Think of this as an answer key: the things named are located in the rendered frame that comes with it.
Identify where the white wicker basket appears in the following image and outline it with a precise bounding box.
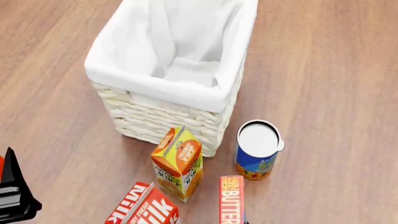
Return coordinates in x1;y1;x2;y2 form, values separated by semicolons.
84;0;259;159

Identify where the red milk carton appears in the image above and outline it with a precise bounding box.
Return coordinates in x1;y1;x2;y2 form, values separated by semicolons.
104;181;181;224

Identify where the white cloth basket liner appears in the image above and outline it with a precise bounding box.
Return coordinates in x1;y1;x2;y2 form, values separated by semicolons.
84;0;259;114

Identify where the red butter box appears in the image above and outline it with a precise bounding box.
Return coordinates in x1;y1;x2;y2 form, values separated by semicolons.
219;175;249;224

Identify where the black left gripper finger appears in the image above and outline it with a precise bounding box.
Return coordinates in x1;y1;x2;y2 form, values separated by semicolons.
1;146;25;185

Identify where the orange juice carton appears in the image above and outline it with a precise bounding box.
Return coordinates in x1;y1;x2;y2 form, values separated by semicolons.
150;125;204;203

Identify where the blue soup can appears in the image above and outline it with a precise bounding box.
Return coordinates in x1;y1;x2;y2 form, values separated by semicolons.
234;119;285;181

